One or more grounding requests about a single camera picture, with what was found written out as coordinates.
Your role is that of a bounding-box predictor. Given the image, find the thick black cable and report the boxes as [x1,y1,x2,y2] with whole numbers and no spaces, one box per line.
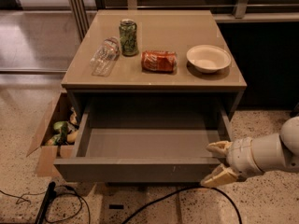
[121,185,243,224]

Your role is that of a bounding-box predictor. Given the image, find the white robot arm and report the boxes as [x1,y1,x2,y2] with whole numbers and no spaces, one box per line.
[200,117,299,188]

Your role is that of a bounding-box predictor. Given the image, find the black bar on floor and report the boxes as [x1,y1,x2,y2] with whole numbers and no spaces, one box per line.
[35,182,56,224]

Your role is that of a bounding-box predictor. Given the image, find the cardboard box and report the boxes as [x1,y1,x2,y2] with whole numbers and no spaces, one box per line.
[26,92,74,177]

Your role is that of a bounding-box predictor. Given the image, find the thin black cable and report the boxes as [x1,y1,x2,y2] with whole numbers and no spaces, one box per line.
[0,184,92,224]

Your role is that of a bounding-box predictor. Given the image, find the small black floor plate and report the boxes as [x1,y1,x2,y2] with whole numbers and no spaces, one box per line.
[109,204,124,210]

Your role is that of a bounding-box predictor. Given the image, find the white bowl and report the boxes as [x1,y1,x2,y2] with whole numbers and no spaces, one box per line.
[186,45,232,74]

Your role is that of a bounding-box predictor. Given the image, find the grey top drawer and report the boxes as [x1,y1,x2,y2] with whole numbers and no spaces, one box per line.
[54,97,231,184]

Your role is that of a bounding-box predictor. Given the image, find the green soda can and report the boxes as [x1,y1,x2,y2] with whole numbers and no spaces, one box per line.
[119,19,138,56]

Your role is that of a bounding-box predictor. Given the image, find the orange soda can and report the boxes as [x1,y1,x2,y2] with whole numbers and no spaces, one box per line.
[141,50,177,73]

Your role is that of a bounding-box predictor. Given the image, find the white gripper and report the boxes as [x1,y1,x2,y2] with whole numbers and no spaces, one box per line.
[200,137,263,188]

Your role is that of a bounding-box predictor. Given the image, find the grey drawer cabinet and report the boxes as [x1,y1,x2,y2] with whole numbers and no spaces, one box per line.
[61,9,248,185]

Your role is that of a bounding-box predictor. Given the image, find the clear plastic bottle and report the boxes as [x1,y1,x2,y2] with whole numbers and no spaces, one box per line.
[90,36,121,77]

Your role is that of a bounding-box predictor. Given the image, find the snack bags in box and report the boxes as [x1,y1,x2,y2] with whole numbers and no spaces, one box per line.
[45,107,79,146]

